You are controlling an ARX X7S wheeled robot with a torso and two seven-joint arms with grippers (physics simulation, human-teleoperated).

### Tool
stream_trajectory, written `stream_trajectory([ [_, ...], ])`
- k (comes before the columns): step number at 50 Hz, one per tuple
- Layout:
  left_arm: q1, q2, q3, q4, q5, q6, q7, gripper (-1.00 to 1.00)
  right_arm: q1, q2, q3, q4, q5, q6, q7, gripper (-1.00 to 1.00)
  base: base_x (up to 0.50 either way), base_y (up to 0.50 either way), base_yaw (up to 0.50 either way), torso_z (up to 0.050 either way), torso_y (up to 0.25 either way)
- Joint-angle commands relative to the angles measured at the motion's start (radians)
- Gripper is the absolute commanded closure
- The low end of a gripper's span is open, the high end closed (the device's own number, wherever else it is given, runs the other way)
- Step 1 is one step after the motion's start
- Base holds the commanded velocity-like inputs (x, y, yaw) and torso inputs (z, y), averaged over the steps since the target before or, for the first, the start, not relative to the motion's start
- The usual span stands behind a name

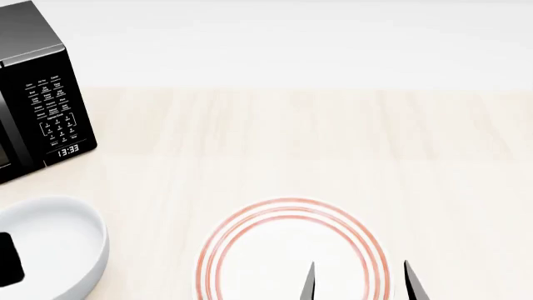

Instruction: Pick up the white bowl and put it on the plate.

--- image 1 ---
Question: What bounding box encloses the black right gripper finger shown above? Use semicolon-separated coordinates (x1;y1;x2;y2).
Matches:
299;260;316;300
403;259;431;300

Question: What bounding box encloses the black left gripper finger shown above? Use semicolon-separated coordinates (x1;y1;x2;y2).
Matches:
0;232;26;288

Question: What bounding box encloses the white bowl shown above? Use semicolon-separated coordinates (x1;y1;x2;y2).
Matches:
0;195;111;300

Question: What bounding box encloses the white plate with red rings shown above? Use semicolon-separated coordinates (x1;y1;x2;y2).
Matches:
194;196;395;300

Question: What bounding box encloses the black microwave oven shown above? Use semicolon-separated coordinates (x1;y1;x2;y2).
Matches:
0;0;98;185

